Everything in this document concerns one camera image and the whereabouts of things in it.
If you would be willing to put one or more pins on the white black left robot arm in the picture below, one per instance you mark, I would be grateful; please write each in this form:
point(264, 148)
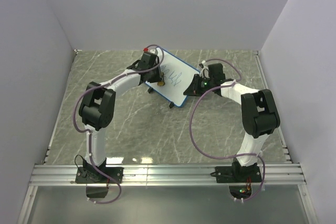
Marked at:
point(97, 109)

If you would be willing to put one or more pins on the yellow black whiteboard eraser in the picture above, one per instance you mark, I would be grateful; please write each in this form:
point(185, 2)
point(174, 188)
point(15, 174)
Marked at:
point(162, 81)

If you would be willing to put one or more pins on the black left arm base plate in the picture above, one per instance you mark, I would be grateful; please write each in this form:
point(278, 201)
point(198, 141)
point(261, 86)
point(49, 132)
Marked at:
point(85, 176)

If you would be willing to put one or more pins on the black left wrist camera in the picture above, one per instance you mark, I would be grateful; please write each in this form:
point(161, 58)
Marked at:
point(148, 61)

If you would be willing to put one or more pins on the aluminium rail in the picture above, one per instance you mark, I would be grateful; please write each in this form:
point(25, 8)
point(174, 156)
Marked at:
point(165, 175)
point(271, 107)

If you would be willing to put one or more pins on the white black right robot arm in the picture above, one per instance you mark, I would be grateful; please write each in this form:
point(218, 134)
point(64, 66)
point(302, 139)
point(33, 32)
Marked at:
point(259, 118)

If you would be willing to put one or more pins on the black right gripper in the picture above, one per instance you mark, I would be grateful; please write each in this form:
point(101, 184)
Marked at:
point(193, 89)

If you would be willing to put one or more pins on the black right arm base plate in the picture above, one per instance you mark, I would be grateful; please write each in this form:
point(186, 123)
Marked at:
point(231, 174)

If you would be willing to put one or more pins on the aluminium right side rail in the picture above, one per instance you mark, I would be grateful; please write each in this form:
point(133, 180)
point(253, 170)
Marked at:
point(271, 107)

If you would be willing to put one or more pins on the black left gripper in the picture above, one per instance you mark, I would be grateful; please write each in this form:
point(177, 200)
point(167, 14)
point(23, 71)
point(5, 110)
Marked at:
point(158, 78)

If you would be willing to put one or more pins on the blue framed whiteboard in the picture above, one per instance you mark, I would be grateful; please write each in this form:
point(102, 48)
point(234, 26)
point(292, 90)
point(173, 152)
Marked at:
point(178, 75)

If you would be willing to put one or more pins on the aluminium front rail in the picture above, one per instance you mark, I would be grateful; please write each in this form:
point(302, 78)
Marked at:
point(165, 175)

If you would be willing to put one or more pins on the black whiteboard foot right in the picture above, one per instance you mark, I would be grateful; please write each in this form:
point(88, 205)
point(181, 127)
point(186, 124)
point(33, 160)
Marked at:
point(171, 105)

